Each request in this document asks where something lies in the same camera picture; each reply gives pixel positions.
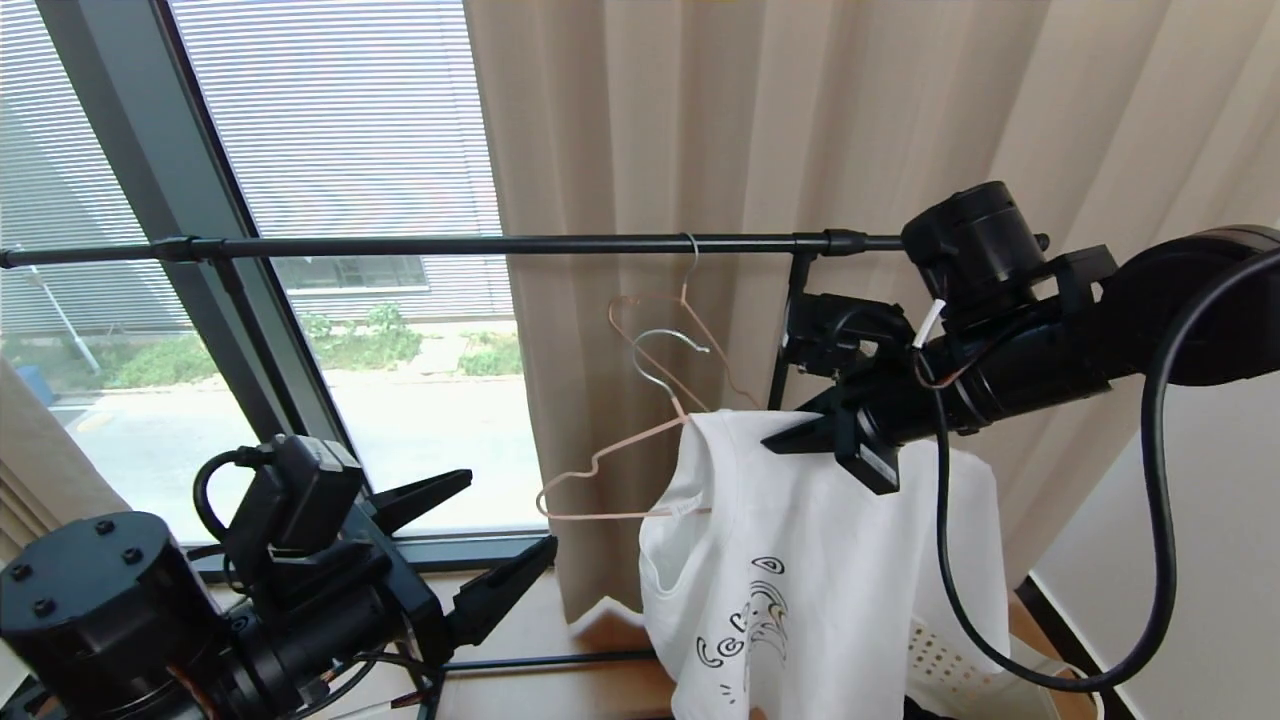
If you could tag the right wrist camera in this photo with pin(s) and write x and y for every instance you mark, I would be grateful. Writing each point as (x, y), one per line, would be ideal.
(840, 330)

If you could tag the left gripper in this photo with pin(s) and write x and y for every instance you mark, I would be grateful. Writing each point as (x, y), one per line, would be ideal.
(330, 640)

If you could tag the white garment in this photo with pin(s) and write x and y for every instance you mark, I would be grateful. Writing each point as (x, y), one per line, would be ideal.
(830, 580)

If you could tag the window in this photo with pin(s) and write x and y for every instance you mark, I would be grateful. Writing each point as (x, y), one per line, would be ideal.
(130, 120)

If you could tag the white laundry basket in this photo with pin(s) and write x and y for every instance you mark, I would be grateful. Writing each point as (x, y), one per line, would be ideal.
(950, 660)

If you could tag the pink clothes hanger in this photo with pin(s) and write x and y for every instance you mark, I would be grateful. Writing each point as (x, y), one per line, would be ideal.
(688, 270)
(610, 458)

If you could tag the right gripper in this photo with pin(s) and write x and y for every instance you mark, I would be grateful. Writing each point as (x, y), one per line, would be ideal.
(1000, 380)

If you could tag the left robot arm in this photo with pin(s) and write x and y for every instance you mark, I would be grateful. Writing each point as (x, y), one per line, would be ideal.
(90, 600)

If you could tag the black clothes rack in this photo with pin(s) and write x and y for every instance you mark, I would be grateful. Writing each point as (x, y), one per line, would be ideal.
(400, 245)

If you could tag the beige curtain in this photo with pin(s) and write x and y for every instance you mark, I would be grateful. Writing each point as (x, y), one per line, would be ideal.
(800, 120)
(50, 470)

